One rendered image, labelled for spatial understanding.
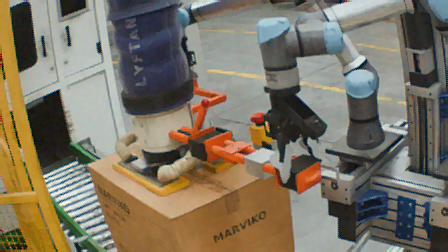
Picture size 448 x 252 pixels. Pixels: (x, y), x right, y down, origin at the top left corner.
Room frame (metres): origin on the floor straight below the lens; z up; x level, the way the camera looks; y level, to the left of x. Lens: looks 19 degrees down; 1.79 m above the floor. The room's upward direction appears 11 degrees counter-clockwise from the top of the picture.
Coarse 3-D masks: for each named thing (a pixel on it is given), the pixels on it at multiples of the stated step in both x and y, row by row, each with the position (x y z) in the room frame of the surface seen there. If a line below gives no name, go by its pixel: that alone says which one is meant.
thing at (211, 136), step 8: (208, 128) 1.55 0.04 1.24; (216, 128) 1.56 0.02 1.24; (192, 136) 1.52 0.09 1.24; (200, 136) 1.53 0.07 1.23; (208, 136) 1.52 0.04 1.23; (216, 136) 1.48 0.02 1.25; (224, 136) 1.49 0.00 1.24; (232, 136) 1.51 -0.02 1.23; (192, 144) 1.50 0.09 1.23; (200, 144) 1.46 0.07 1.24; (208, 144) 1.46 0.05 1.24; (216, 144) 1.47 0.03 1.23; (192, 152) 1.50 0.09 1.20; (200, 152) 1.48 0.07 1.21; (208, 152) 1.46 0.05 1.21; (208, 160) 1.46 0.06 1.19
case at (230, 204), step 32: (96, 192) 1.85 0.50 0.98; (128, 192) 1.57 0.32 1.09; (192, 192) 1.50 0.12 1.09; (224, 192) 1.47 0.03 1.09; (256, 192) 1.51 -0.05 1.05; (288, 192) 1.57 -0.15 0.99; (128, 224) 1.65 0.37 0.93; (160, 224) 1.43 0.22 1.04; (192, 224) 1.39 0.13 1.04; (224, 224) 1.44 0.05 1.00; (256, 224) 1.50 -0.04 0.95; (288, 224) 1.57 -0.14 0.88
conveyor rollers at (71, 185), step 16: (80, 160) 3.39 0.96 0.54; (48, 176) 3.22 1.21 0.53; (64, 176) 3.13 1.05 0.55; (80, 176) 3.10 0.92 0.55; (64, 192) 2.92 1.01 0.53; (80, 192) 2.89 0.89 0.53; (64, 208) 2.65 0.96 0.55; (80, 208) 2.63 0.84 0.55; (96, 208) 2.66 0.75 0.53; (64, 224) 2.45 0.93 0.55; (80, 224) 2.43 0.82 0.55; (96, 224) 2.46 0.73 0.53; (96, 240) 2.27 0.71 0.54; (112, 240) 2.23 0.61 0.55
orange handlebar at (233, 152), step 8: (200, 88) 2.02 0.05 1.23; (208, 96) 1.96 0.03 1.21; (216, 96) 1.91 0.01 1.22; (224, 96) 1.89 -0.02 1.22; (216, 104) 1.87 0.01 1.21; (192, 112) 1.82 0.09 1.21; (184, 128) 1.65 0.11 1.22; (176, 136) 1.60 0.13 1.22; (184, 136) 1.58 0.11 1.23; (224, 144) 1.48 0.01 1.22; (232, 144) 1.43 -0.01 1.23; (240, 144) 1.43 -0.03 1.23; (248, 144) 1.42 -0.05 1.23; (216, 152) 1.44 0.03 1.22; (224, 152) 1.41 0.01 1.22; (232, 152) 1.39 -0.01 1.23; (240, 152) 1.42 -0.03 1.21; (248, 152) 1.39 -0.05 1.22; (224, 160) 1.41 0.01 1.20; (232, 160) 1.39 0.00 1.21; (240, 160) 1.36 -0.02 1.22; (264, 168) 1.28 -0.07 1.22; (272, 168) 1.26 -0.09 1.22; (312, 176) 1.17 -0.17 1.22; (320, 176) 1.18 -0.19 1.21; (304, 184) 1.17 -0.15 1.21
